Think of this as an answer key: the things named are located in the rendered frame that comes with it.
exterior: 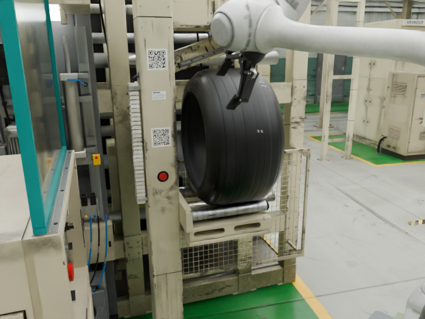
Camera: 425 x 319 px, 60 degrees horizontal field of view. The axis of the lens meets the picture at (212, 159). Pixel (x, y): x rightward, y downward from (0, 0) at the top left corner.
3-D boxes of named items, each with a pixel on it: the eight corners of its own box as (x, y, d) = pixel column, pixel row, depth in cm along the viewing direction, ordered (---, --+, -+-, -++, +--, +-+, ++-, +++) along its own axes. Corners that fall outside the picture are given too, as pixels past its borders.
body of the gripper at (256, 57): (242, 30, 103) (227, 53, 110) (250, 52, 99) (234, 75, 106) (264, 33, 106) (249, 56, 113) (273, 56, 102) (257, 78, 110)
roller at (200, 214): (190, 223, 148) (189, 212, 146) (187, 219, 152) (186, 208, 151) (269, 211, 158) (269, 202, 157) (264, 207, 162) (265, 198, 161)
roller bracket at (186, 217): (186, 234, 144) (185, 211, 142) (166, 198, 181) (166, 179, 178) (194, 233, 145) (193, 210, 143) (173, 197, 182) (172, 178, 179)
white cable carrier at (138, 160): (137, 204, 148) (128, 83, 135) (135, 199, 153) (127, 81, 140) (148, 202, 149) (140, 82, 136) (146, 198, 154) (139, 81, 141)
